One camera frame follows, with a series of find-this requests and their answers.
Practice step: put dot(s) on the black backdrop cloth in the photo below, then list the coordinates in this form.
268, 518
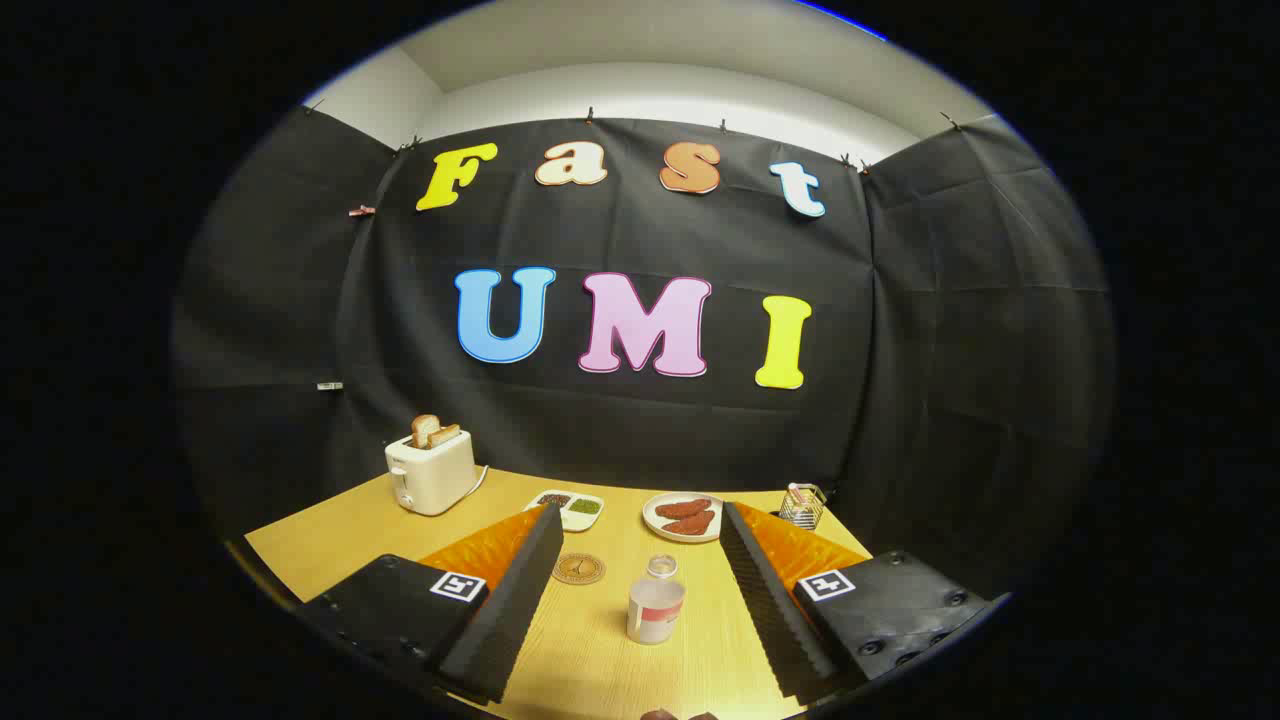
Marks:
620, 430

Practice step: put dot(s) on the white divided dish with beans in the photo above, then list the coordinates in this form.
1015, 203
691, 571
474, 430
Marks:
567, 508

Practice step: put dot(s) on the cream toaster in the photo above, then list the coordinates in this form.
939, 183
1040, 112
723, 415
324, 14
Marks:
432, 478

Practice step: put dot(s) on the wooden table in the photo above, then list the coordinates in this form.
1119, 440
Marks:
340, 545

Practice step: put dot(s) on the clear juice bottle red label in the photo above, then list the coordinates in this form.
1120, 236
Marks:
655, 610

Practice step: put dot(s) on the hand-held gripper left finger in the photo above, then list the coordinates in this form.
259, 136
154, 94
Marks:
505, 620

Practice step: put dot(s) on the toasted bread slice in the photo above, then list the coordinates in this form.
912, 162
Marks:
424, 428
446, 435

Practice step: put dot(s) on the white plate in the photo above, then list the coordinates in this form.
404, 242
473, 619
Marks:
652, 518

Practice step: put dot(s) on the brown sausage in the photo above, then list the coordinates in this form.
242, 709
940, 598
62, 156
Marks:
692, 523
683, 508

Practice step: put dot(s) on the round cork coaster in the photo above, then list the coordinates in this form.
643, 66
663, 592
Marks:
578, 569

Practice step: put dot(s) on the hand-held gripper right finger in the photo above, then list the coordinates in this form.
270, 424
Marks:
775, 620

